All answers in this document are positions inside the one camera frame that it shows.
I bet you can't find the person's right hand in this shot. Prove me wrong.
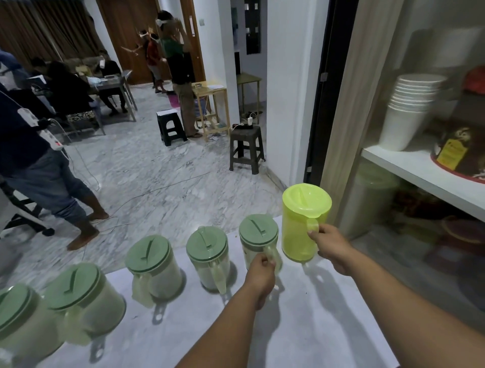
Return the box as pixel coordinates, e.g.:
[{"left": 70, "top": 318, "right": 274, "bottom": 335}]
[{"left": 307, "top": 223, "right": 357, "bottom": 277}]

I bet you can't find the person's left hand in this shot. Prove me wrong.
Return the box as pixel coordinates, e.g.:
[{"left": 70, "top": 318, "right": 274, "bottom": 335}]
[{"left": 244, "top": 252, "right": 278, "bottom": 311}]

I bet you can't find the yellow-green plastic pitcher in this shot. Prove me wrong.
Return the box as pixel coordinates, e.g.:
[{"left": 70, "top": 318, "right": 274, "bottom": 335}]
[{"left": 281, "top": 183, "right": 333, "bottom": 263}]

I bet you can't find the clear pitcher with green lid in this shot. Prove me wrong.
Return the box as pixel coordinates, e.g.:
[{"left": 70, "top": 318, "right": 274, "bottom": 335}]
[
  {"left": 0, "top": 284, "right": 63, "bottom": 368},
  {"left": 125, "top": 235, "right": 185, "bottom": 308},
  {"left": 186, "top": 226, "right": 232, "bottom": 295},
  {"left": 44, "top": 263, "right": 127, "bottom": 346},
  {"left": 239, "top": 214, "right": 283, "bottom": 274}
]

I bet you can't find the person's left forearm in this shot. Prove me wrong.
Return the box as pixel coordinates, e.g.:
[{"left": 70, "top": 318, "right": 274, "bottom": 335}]
[{"left": 176, "top": 282, "right": 266, "bottom": 368}]

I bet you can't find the person's right forearm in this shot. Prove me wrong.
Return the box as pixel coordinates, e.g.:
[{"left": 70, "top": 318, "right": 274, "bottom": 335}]
[{"left": 340, "top": 252, "right": 485, "bottom": 368}]

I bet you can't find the white plastic bucket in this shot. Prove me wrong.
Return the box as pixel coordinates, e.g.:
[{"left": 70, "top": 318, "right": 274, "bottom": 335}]
[{"left": 340, "top": 162, "right": 399, "bottom": 240}]

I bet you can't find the dark brown plastic stool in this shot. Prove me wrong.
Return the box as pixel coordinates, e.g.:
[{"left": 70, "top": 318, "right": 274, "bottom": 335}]
[{"left": 228, "top": 125, "right": 266, "bottom": 175}]

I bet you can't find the white cabinet shelf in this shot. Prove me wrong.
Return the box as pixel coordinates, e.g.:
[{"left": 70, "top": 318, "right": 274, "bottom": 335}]
[{"left": 361, "top": 145, "right": 485, "bottom": 223}]

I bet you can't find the black power strip with chargers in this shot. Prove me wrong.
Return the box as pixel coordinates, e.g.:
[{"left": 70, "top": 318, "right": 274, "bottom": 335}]
[{"left": 232, "top": 117, "right": 257, "bottom": 132}]

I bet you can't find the stack of white paper cups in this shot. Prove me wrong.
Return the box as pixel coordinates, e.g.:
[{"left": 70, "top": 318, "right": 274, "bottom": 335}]
[{"left": 378, "top": 74, "right": 448, "bottom": 152}]

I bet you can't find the small olive side table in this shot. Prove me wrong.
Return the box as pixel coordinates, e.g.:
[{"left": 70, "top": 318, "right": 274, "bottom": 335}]
[{"left": 236, "top": 73, "right": 263, "bottom": 119}]

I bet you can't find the light wooden side table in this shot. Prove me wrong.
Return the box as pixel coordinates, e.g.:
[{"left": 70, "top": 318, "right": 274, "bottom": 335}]
[{"left": 191, "top": 81, "right": 231, "bottom": 142}]

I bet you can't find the brown patterned round container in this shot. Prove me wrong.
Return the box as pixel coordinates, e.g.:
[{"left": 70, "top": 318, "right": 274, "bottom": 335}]
[{"left": 430, "top": 126, "right": 485, "bottom": 185}]

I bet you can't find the black plastic stool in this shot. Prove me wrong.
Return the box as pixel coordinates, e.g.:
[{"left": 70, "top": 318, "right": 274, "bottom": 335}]
[{"left": 156, "top": 109, "right": 188, "bottom": 147}]

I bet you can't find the grey metal table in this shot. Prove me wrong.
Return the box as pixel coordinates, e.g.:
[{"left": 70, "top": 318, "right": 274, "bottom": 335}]
[{"left": 88, "top": 69, "right": 137, "bottom": 123}]

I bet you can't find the white power strip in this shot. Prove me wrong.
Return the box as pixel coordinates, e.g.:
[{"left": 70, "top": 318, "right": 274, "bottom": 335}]
[{"left": 17, "top": 108, "right": 63, "bottom": 152}]

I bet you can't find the brown wooden door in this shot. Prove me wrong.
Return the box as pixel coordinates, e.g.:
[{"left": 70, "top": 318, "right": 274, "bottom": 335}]
[{"left": 96, "top": 0, "right": 164, "bottom": 86}]

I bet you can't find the brown curtain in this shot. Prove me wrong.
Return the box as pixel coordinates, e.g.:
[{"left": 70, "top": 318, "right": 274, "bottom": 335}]
[{"left": 0, "top": 0, "right": 101, "bottom": 73}]

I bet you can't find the wooden cabinet door frame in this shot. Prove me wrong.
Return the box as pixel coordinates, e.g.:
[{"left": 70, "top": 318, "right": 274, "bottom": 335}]
[{"left": 320, "top": 0, "right": 405, "bottom": 229}]

